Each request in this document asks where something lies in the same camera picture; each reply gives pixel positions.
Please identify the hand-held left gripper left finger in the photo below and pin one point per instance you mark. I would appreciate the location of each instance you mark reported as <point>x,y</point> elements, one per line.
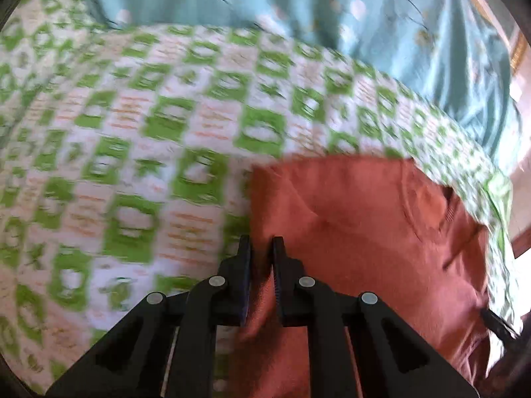
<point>247,282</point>

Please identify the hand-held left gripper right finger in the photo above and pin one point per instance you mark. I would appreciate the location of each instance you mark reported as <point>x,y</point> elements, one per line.
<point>277,282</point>

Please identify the green checkered bed sheet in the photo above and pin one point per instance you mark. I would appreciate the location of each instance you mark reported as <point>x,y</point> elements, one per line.
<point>137,153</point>

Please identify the teal floral quilt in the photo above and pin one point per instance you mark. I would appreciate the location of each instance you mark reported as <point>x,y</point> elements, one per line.
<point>373,20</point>

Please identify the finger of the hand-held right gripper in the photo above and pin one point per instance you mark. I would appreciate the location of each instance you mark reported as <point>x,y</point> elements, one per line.
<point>498,324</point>

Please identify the orange knit sweater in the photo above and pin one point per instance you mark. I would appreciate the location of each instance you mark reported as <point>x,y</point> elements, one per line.
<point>373,232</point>

